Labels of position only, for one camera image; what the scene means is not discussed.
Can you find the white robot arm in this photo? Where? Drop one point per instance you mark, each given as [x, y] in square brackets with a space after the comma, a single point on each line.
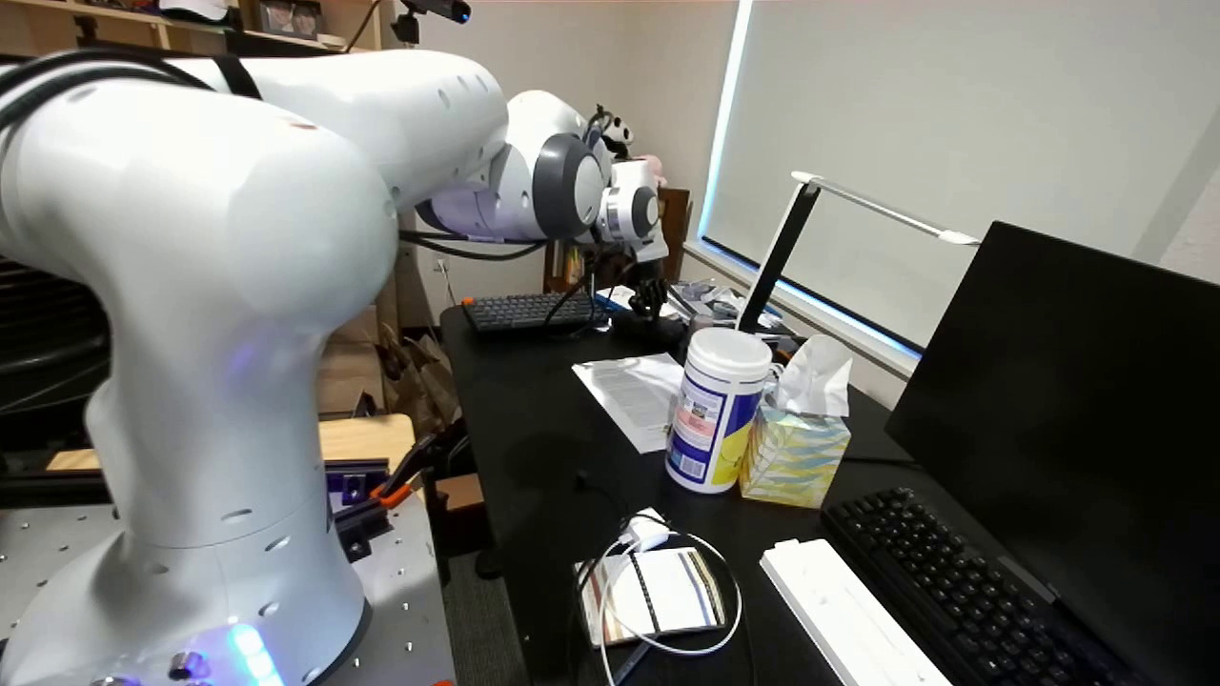
[231, 216]

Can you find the wooden tool box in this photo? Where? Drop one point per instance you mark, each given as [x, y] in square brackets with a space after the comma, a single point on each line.
[340, 442]

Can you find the white wipes canister blue label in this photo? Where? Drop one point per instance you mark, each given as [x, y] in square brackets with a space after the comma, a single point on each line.
[716, 414]

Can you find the white desk lamp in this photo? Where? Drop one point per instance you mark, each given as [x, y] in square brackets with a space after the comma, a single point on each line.
[862, 257]

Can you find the black computer monitor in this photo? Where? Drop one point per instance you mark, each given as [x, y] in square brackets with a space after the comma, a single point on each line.
[1068, 401]

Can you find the white wrist rest bar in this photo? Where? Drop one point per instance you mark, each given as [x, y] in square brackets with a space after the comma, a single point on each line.
[842, 616]

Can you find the black keyboard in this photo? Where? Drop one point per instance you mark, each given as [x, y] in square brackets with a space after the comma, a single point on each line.
[528, 309]
[968, 612]

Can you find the white printed paper sheet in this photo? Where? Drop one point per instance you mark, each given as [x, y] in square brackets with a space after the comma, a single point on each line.
[635, 395]

